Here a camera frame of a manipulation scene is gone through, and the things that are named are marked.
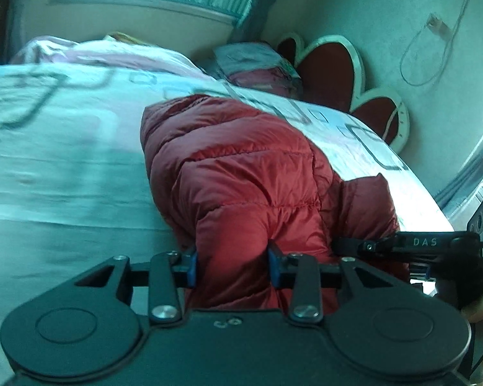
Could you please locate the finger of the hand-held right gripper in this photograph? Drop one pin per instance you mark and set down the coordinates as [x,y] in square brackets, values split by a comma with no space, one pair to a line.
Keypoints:
[424,271]
[418,243]

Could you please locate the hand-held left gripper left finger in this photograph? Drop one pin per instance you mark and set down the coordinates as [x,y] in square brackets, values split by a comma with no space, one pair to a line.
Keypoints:
[191,267]

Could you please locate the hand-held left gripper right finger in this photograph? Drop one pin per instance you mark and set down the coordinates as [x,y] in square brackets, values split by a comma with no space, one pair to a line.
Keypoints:
[274,265]

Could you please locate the red puffer jacket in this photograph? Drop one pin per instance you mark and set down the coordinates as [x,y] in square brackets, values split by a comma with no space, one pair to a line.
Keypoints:
[245,177]

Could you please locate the bed with patterned sheet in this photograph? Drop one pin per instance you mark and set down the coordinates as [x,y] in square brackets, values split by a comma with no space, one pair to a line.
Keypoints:
[64,169]

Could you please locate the red heart-shaped headboard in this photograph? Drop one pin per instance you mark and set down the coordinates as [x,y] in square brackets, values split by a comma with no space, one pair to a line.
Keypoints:
[330,72]

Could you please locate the patterned pillow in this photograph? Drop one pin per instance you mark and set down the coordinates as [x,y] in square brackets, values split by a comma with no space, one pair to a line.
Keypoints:
[261,70]

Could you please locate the pink quilt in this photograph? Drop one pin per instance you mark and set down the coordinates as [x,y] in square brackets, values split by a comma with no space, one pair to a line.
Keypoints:
[104,54]

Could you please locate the yellow cloth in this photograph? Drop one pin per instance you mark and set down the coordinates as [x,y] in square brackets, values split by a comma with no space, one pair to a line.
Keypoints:
[124,38]

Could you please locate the wall socket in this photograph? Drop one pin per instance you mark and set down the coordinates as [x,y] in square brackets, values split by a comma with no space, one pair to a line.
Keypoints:
[435,23]

